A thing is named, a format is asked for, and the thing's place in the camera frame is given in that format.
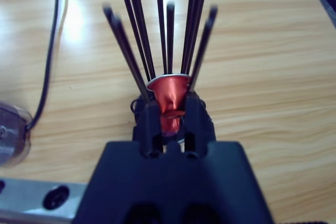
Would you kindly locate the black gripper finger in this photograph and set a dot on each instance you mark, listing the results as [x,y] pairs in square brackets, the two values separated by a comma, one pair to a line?
[197,121]
[148,129]

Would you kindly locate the red coffee capsule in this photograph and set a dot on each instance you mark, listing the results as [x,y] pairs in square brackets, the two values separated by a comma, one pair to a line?
[170,93]

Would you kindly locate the black capsule holder with rods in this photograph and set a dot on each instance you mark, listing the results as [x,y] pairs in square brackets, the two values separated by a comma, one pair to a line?
[170,40]

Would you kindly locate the clear water tank dark lid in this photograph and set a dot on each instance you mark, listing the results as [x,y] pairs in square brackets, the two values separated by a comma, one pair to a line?
[11,134]

